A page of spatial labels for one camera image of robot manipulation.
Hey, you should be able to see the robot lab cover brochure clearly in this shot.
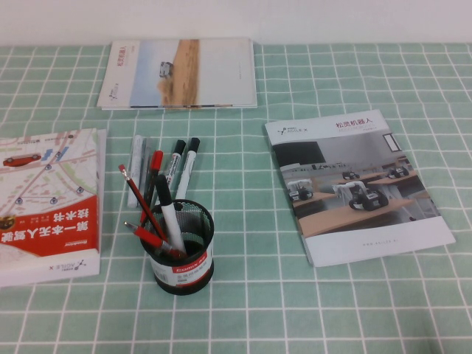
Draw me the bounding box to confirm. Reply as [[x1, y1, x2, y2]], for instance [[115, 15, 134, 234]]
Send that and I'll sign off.
[[264, 108, 457, 268]]

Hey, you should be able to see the grey pen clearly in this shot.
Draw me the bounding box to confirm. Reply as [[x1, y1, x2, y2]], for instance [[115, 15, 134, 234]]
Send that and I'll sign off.
[[136, 136, 156, 207]]

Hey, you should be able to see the red ballpoint pen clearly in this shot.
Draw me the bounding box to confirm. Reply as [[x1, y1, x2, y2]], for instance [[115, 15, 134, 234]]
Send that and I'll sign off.
[[123, 221, 187, 259]]

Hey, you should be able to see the landscape cover brochure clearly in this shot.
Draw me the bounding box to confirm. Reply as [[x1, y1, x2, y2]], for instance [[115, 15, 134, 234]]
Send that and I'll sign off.
[[97, 36, 258, 111]]

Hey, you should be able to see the red capped black pen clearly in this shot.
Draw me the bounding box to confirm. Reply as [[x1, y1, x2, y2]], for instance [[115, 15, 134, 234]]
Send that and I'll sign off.
[[139, 150, 164, 224]]

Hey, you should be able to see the red map cover book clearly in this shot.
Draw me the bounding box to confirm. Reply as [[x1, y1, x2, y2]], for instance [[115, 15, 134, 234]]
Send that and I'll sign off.
[[0, 128, 103, 263]]

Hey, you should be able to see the white marker pen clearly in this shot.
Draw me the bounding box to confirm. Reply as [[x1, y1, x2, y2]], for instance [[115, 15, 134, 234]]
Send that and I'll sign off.
[[128, 134, 144, 208]]

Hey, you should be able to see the red pencil with eraser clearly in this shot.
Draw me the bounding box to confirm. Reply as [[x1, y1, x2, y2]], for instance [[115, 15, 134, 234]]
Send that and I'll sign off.
[[117, 164, 169, 245]]

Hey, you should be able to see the white AgileX logo brochure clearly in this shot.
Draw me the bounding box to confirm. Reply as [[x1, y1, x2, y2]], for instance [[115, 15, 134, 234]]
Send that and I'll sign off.
[[0, 128, 108, 288]]

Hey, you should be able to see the black capped white marker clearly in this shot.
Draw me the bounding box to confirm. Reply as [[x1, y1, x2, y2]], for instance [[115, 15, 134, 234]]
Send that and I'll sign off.
[[164, 139, 187, 187], [174, 137, 201, 202], [154, 174, 187, 255]]

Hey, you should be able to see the black mesh pen holder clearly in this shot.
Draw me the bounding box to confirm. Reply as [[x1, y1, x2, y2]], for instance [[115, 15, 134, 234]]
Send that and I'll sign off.
[[139, 198, 216, 296]]

